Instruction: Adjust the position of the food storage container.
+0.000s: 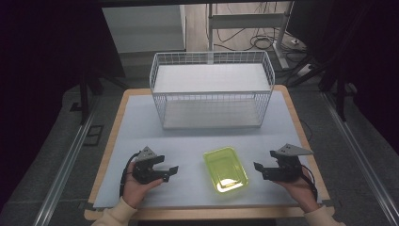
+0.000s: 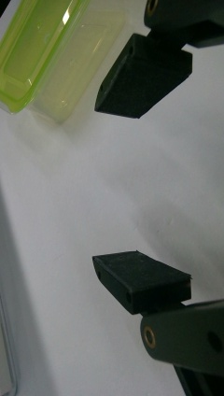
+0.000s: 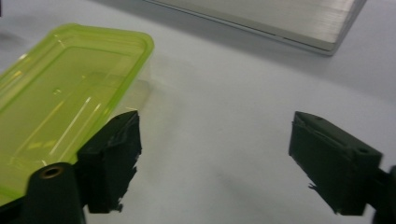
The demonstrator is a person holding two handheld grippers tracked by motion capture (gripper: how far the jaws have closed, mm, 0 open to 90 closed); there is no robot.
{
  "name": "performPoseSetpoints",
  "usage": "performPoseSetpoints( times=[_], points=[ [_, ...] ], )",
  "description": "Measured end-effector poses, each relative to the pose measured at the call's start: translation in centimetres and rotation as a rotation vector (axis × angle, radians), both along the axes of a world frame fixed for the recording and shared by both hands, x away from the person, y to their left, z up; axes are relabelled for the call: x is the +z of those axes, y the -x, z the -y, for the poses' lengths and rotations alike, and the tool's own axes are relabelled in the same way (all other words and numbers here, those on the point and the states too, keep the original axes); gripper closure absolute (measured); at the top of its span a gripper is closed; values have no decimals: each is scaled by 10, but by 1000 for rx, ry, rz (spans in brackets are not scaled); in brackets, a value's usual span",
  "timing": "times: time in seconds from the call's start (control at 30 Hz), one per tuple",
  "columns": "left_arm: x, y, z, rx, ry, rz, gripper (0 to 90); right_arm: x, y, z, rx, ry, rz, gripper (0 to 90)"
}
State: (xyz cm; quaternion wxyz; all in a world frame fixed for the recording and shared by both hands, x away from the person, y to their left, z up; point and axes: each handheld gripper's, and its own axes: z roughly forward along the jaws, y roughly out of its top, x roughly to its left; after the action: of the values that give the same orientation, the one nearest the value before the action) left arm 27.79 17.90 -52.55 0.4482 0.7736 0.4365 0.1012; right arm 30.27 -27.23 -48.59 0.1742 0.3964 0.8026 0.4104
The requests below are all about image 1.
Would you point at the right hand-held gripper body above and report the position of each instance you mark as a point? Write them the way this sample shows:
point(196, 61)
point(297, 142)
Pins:
point(287, 169)

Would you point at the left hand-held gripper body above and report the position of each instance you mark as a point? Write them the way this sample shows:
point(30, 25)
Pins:
point(142, 171)

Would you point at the yellow-green plastic tray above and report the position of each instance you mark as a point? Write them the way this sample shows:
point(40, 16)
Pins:
point(224, 166)

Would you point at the person's left hand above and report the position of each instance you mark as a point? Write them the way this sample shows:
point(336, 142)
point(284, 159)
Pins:
point(135, 191)

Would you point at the person's right hand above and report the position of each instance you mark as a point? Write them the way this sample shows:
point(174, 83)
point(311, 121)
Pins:
point(302, 193)

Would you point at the pale grey table mat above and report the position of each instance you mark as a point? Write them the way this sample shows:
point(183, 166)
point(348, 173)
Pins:
point(185, 141)

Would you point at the black floor plate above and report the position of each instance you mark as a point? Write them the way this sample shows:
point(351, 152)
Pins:
point(93, 135)

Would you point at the white power strip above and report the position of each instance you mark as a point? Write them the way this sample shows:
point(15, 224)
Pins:
point(305, 70)

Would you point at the black stand legs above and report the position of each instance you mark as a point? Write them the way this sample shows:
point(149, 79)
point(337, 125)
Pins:
point(340, 91)
point(84, 97)

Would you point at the dark curtain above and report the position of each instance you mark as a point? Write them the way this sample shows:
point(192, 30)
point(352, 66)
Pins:
point(37, 78)
point(370, 62)

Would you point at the white cabinet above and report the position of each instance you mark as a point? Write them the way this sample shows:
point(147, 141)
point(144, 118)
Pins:
point(144, 28)

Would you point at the aluminium floor rail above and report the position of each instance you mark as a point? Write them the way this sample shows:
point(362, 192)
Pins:
point(67, 166)
point(360, 160)

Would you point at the white metal stand frame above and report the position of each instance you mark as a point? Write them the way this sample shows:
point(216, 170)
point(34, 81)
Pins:
point(247, 21)

